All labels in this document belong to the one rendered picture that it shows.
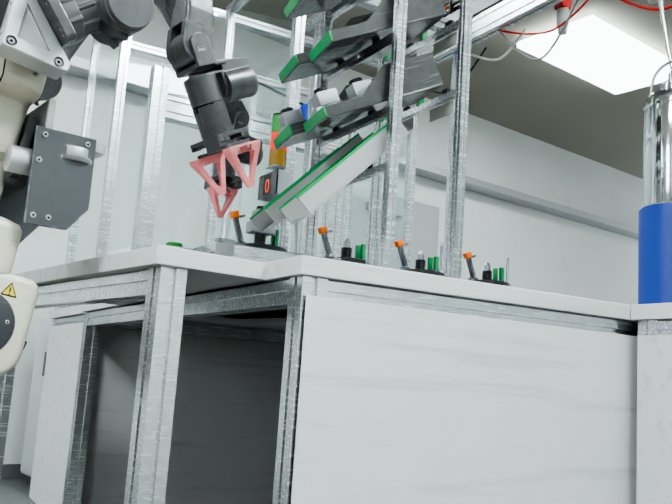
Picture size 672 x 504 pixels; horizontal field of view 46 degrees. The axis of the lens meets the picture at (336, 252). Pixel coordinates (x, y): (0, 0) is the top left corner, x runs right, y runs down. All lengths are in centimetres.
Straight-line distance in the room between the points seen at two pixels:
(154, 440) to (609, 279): 773
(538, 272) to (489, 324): 637
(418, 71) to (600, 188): 713
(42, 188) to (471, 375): 77
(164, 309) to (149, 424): 17
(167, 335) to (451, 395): 48
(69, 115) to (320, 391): 410
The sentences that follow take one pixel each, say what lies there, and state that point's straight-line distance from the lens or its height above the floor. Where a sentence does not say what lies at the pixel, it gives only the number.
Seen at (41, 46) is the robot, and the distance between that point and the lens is 128.
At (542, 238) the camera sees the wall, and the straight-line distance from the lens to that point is 787.
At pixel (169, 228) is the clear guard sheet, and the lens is 333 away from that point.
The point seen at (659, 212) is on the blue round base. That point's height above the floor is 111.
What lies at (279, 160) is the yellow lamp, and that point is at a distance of 226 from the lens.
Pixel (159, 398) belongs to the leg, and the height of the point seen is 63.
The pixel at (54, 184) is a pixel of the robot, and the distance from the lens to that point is 136.
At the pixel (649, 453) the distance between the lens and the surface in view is 163.
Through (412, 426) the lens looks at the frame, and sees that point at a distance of 131.
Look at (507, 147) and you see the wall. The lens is 763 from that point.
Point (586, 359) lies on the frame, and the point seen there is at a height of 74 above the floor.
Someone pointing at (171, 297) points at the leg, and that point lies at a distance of 125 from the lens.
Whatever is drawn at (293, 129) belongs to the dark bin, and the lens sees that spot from 172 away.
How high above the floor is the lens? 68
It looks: 9 degrees up
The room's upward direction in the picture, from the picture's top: 4 degrees clockwise
